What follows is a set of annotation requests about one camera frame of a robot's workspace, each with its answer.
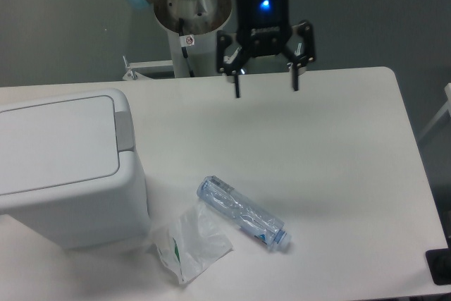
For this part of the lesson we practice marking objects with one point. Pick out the clear plastic bag green print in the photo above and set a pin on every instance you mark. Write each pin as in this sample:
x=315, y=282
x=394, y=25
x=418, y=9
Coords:
x=189, y=245

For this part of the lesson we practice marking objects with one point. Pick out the grey trash can push button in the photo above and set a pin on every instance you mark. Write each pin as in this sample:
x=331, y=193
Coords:
x=125, y=134

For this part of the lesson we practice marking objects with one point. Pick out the white trash can lid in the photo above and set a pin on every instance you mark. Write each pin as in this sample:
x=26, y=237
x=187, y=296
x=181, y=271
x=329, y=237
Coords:
x=54, y=144

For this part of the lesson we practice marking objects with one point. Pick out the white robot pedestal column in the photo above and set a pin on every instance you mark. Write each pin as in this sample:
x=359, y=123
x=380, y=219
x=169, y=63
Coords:
x=200, y=48

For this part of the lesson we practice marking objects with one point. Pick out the clear crushed plastic bottle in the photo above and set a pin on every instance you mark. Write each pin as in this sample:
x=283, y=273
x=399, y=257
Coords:
x=253, y=219

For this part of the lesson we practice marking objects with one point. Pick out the white plastic trash can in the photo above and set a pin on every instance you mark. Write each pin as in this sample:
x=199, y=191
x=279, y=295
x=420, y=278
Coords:
x=90, y=212

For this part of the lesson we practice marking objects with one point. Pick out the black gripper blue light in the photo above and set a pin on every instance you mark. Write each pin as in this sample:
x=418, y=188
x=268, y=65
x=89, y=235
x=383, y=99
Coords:
x=263, y=29

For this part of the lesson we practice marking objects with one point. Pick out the white pedestal base frame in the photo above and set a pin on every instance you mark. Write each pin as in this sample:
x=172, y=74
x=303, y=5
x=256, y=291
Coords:
x=159, y=70

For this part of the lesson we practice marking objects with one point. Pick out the white frame at right edge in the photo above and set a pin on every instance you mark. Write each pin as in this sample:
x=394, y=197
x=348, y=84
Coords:
x=440, y=119

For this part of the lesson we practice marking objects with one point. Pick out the black clamp at table corner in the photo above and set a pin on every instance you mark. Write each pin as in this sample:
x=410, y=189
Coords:
x=439, y=265

